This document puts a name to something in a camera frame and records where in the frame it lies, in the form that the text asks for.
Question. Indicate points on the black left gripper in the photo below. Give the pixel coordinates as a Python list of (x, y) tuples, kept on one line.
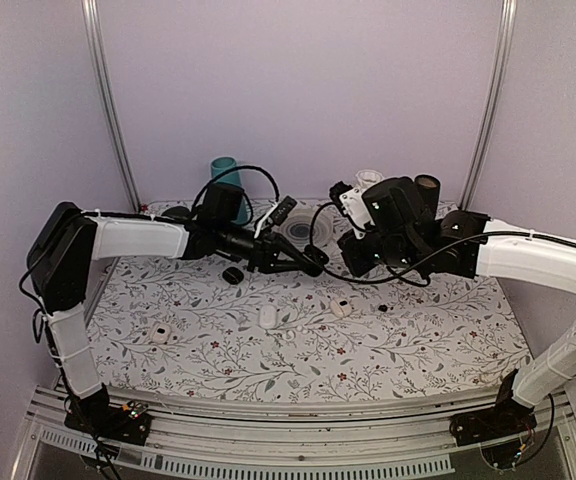
[(265, 254)]

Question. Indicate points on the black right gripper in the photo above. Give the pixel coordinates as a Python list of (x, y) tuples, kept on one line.
[(357, 264)]

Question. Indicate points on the black earbud case gold trim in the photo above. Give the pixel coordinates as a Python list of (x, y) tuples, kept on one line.
[(317, 258)]

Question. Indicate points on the beige earbud charging case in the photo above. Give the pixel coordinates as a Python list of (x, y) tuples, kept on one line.
[(340, 308)]

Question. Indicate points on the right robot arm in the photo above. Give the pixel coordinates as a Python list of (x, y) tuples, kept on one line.
[(394, 224)]

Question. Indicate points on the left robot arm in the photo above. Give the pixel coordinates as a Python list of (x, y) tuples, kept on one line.
[(72, 240)]

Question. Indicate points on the small black earbud case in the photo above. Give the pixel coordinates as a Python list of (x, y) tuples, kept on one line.
[(233, 275)]

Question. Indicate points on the white open earbud case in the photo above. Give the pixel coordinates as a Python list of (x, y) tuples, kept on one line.
[(160, 333)]

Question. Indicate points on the grey spiral plate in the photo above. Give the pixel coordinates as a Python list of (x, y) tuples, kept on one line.
[(297, 228)]

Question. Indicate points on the floral patterned table mat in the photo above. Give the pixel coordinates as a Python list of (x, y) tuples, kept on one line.
[(438, 337)]

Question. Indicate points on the white ribbed vase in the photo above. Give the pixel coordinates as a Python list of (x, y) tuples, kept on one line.
[(367, 178)]

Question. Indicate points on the teal cup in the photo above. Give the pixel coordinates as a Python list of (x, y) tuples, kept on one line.
[(219, 166)]

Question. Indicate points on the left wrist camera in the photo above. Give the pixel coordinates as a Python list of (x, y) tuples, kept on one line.
[(275, 215)]

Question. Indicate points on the right aluminium frame post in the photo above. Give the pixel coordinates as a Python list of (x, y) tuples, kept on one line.
[(500, 63)]

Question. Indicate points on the aluminium front rail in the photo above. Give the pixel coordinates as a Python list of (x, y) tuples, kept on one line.
[(388, 439)]

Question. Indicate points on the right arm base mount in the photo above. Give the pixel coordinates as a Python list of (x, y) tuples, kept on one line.
[(505, 418)]

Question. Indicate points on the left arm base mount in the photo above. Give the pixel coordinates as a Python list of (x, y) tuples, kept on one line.
[(129, 423)]

